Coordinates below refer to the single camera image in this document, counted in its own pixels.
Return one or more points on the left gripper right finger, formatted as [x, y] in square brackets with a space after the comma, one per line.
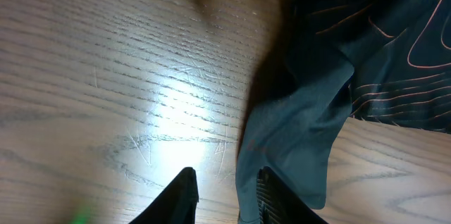
[278, 204]

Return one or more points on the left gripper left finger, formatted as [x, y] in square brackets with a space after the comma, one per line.
[176, 204]

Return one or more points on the black orange-patterned jersey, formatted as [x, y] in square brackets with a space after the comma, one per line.
[385, 61]

